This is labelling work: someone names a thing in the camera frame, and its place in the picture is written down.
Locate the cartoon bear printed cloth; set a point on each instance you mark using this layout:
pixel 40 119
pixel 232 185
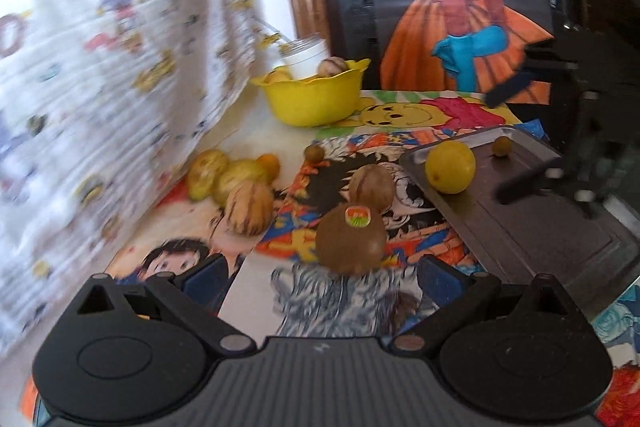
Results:
pixel 400 112

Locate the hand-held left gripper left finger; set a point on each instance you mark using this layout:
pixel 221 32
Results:
pixel 207 281

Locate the small brown round fruit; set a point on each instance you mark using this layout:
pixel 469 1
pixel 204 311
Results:
pixel 501 146
pixel 314 152

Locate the brown kiwi with sticker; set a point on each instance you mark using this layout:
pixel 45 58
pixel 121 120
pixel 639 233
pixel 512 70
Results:
pixel 350 247

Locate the white printed curtain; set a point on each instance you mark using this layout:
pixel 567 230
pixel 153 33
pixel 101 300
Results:
pixel 100 82

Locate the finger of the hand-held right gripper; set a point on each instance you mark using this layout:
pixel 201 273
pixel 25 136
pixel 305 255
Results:
pixel 525 186
pixel 510 89

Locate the yellow lemon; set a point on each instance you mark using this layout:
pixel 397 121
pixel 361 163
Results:
pixel 450 168

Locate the striped pepino melon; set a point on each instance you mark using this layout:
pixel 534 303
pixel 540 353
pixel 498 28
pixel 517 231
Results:
pixel 332 66

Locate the yellow plastic bowl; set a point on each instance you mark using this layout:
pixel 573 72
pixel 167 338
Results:
pixel 310 102

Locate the grey metal tray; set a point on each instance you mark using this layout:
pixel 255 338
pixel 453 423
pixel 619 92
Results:
pixel 525 232

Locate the orange tangerine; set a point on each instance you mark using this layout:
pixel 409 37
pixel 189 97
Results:
pixel 270 164

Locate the white plastic jar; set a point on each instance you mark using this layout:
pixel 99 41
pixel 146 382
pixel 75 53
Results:
pixel 305 59

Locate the yellow pepino melon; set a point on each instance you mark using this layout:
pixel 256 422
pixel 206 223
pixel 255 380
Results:
pixel 205 172
pixel 248 209
pixel 240 174

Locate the blue red printed cloth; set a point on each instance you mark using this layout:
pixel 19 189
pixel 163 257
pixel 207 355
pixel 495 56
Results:
pixel 620 322

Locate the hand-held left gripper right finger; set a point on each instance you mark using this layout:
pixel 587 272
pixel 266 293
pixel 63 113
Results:
pixel 436 278

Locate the colourful comic printed mat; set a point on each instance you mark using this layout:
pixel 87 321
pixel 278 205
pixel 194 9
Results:
pixel 300 187

